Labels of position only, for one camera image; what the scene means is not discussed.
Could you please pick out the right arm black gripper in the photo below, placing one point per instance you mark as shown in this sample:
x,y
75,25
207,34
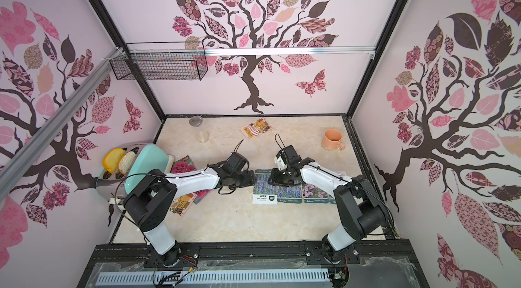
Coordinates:
x,y
283,177

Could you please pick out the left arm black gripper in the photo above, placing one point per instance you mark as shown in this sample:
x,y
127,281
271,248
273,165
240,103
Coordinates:
x,y
249,180

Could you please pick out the lavender seed packet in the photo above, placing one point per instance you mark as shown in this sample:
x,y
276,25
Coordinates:
x,y
292,195
263,193

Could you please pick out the pink cosmos seed packet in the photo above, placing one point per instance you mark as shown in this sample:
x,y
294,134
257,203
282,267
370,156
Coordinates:
x,y
312,194

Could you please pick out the pink rose packet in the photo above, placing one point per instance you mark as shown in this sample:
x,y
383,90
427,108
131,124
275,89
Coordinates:
x,y
200,195
183,165

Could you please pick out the orange illustrated packet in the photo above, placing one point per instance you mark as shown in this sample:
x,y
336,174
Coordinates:
x,y
256,128
180,205

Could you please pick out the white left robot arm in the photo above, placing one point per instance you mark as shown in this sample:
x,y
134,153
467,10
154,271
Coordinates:
x,y
149,202

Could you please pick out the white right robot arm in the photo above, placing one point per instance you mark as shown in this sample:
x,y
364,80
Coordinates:
x,y
360,209

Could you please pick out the orange ceramic mug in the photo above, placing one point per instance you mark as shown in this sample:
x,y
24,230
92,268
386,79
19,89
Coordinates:
x,y
333,140

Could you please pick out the clear glass jar with grains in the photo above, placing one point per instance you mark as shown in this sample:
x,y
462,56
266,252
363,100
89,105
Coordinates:
x,y
201,133

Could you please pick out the orange illustrated packet by toaster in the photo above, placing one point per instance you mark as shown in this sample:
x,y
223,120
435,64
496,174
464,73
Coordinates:
x,y
180,205

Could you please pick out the beige toast slice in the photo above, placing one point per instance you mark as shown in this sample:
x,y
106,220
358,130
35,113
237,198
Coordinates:
x,y
125,164

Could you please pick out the white slotted cable duct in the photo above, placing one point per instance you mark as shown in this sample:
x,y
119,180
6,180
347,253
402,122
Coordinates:
x,y
185,278

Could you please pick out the black wire basket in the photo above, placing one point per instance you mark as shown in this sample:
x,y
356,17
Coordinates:
x,y
184,61

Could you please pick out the aluminium rail on wall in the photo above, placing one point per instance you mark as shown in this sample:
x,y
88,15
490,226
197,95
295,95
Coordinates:
x,y
22,161

